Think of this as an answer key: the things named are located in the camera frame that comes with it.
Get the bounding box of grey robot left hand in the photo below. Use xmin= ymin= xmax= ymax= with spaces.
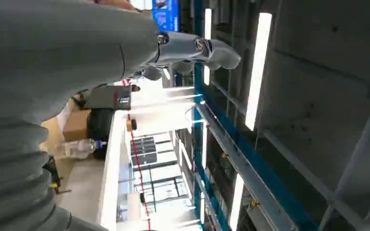
xmin=0 ymin=0 xmax=242 ymax=126

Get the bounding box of dark grey monitor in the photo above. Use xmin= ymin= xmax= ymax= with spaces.
xmin=83 ymin=85 xmax=132 ymax=111

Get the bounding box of brown cardboard box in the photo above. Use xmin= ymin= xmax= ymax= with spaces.
xmin=62 ymin=109 xmax=92 ymax=141

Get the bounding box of black office chair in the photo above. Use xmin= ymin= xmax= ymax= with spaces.
xmin=86 ymin=108 xmax=115 ymax=161

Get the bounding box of clear plastic bottle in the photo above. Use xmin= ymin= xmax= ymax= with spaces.
xmin=61 ymin=139 xmax=108 ymax=160

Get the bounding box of black clamp with yellow tag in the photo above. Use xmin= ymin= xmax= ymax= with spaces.
xmin=42 ymin=155 xmax=72 ymax=195

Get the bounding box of white partition panel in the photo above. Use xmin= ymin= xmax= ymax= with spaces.
xmin=98 ymin=110 xmax=129 ymax=231

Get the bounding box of ribbed grey left arm sleeve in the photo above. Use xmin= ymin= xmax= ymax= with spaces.
xmin=0 ymin=117 xmax=109 ymax=231

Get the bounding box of red barrier tape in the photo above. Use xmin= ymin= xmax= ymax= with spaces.
xmin=122 ymin=79 xmax=152 ymax=231

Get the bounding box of narrow ceiling light strip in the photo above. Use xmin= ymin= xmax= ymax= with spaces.
xmin=203 ymin=8 xmax=212 ymax=86

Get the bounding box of long wide ceiling light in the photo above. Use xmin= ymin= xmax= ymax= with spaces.
xmin=245 ymin=12 xmax=273 ymax=132

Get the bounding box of blue steel ceiling beam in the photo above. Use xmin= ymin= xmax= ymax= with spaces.
xmin=192 ymin=0 xmax=318 ymax=231

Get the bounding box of short ceiling light strip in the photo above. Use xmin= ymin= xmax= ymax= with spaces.
xmin=228 ymin=173 xmax=245 ymax=231

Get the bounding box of blue wall banner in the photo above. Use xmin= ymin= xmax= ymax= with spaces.
xmin=152 ymin=0 xmax=180 ymax=32

